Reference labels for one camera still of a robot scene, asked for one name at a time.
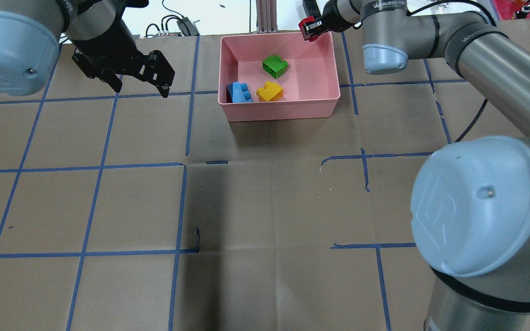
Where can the blue three-stud block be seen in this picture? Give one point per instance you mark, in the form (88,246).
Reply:
(238,92)

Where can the black usb hub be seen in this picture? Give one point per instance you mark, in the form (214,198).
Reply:
(187,27)

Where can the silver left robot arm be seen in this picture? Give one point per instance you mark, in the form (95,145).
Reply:
(30,32)

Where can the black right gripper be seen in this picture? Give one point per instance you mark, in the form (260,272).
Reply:
(329,19)

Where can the red small block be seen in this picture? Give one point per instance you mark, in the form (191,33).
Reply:
(309,28)

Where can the pink plastic box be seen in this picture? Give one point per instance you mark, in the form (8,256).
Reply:
(311,85)

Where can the green two-stud block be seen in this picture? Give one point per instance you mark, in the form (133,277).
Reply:
(275,66)

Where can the yellow two-stud block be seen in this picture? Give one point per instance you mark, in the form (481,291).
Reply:
(270,92)

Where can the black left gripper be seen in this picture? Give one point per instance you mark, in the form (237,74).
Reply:
(105,45)

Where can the aluminium frame post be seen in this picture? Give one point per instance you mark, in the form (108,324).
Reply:
(266,16)

